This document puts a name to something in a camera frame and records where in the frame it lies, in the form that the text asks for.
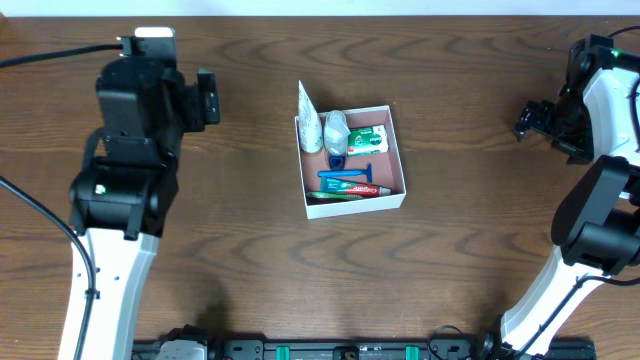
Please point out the white cosmetic tube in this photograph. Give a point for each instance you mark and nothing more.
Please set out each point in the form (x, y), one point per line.
(310, 129)

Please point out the Colgate toothpaste tube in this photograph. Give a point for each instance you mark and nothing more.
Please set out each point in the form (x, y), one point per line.
(344, 187)

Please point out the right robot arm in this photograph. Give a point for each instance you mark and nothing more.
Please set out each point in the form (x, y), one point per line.
(595, 123)

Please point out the blue disposable razor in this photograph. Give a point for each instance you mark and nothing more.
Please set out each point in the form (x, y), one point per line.
(367, 172)

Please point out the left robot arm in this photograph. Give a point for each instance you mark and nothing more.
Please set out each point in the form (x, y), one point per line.
(122, 194)

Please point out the clear pump spray bottle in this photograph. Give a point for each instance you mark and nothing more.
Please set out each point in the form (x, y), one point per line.
(335, 136)

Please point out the green white toothbrush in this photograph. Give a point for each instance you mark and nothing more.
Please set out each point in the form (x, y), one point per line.
(325, 196)

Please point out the black mounting rail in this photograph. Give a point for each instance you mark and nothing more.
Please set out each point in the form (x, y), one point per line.
(190, 342)

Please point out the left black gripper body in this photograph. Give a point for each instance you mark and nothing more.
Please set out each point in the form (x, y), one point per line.
(207, 98)

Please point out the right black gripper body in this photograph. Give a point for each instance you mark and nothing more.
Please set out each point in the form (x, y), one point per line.
(542, 125)

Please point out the green soap box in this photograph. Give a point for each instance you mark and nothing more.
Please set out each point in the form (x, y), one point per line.
(367, 141)

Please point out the white box pink interior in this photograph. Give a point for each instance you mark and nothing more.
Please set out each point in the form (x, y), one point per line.
(387, 170)

